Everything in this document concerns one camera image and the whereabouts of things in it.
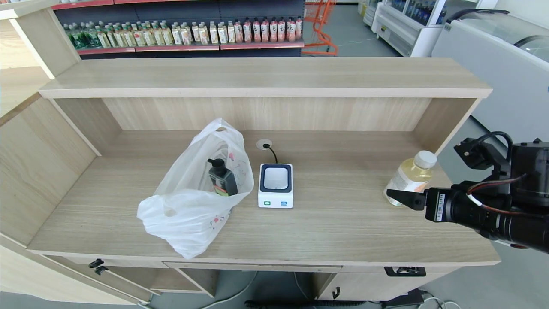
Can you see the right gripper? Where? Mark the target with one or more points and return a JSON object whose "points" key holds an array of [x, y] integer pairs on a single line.
{"points": [[459, 208]]}

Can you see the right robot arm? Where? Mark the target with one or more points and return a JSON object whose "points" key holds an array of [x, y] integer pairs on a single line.
{"points": [[532, 171]]}

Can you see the white barcode scanner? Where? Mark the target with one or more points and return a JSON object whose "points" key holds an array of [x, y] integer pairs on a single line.
{"points": [[276, 195]]}

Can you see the orange shopping cart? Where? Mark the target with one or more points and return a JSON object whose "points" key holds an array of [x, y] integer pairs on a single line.
{"points": [[321, 30]]}

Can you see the white plastic shopping bag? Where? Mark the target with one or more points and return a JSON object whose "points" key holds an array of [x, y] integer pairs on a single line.
{"points": [[188, 214]]}

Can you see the yellow drink bottle white cap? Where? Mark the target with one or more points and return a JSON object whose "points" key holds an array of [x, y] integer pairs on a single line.
{"points": [[414, 174]]}

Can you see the wooden counter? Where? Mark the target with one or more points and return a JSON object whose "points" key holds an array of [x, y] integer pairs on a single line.
{"points": [[343, 223]]}

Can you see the white chest freezer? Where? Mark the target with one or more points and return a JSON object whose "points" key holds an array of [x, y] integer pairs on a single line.
{"points": [[502, 73]]}

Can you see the white display fridge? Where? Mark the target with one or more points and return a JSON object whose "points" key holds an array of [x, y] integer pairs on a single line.
{"points": [[403, 25]]}

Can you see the black pump bottle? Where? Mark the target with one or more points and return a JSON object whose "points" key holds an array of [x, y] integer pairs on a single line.
{"points": [[224, 180]]}

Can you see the row of bottles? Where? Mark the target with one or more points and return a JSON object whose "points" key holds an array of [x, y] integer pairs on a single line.
{"points": [[184, 34]]}

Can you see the black shop shelf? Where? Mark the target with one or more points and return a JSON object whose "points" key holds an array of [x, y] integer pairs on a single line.
{"points": [[180, 10]]}

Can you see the wooden cabinet door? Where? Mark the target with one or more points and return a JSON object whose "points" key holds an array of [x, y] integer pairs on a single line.
{"points": [[107, 279]]}

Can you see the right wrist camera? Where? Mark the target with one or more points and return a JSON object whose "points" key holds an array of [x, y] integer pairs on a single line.
{"points": [[476, 152]]}

